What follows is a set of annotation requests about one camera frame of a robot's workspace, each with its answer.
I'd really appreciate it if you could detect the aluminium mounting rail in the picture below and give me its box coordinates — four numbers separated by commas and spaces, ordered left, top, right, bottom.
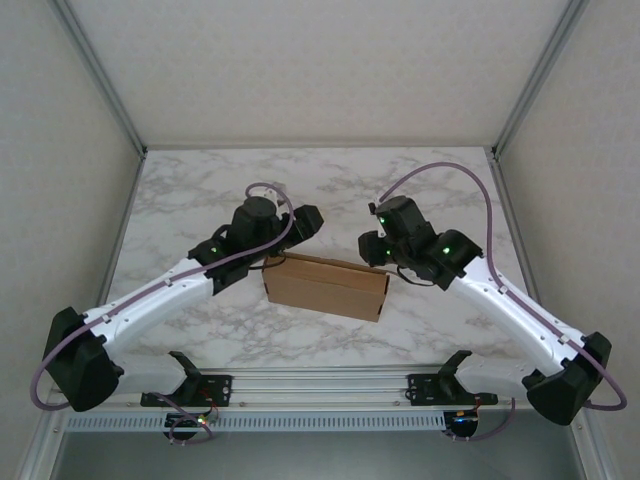
47, 367, 596, 412

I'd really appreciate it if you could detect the aluminium frame leg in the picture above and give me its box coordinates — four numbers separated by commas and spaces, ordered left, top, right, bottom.
17, 399, 69, 480
567, 407, 619, 480

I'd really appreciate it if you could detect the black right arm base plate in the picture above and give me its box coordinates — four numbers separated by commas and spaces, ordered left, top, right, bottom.
407, 372, 500, 407

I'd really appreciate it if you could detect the small electronics board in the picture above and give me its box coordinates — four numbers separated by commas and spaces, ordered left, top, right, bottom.
164, 412, 211, 431
446, 408, 482, 437

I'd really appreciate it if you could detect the aluminium table side rail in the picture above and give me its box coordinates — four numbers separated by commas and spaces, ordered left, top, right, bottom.
74, 148, 147, 372
485, 148, 559, 369

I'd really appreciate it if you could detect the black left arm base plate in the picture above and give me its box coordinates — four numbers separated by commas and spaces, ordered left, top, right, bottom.
139, 373, 235, 407

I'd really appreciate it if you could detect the grey slotted cable duct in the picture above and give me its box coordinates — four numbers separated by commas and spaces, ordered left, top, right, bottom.
64, 410, 448, 434

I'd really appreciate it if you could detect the brown cardboard box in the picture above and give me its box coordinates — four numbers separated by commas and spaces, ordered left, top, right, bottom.
262, 251, 391, 322

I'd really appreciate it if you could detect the aluminium frame post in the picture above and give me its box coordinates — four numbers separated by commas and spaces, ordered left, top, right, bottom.
489, 0, 592, 157
48, 0, 147, 156

